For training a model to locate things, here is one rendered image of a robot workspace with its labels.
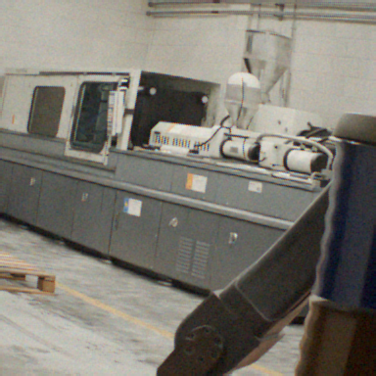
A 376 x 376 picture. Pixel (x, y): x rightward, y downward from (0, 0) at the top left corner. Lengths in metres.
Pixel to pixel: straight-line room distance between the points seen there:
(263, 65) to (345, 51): 1.47
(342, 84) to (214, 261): 2.76
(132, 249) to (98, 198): 0.74
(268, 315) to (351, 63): 9.32
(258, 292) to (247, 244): 7.02
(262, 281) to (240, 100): 7.76
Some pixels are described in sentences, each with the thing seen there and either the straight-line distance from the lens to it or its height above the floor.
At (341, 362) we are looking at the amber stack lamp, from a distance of 0.23.
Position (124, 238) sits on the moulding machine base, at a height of 0.27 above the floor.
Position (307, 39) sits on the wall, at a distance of 10.72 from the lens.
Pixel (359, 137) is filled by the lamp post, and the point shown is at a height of 1.19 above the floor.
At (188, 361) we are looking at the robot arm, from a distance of 0.90.
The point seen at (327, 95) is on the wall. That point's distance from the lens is 10.37.
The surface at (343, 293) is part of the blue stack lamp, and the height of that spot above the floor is 1.16.
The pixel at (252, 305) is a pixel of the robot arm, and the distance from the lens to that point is 0.88.
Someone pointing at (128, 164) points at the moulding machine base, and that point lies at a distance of 9.27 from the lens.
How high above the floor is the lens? 1.19
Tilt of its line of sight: 3 degrees down
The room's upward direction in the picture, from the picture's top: 9 degrees clockwise
